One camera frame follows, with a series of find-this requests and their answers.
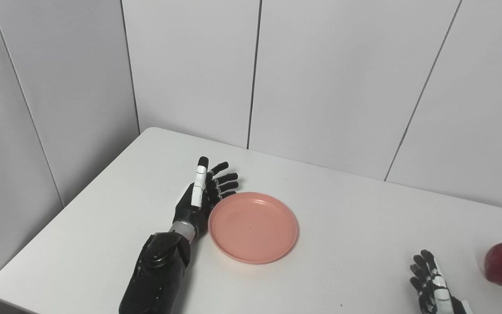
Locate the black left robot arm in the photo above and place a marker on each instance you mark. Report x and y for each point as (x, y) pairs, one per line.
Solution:
(159, 270)

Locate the pink round plate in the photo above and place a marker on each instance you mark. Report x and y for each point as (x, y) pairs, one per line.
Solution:
(253, 227)

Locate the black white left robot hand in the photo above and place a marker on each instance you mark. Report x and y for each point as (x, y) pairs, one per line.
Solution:
(188, 207)

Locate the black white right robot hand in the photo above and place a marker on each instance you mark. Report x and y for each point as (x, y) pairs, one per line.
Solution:
(434, 288)

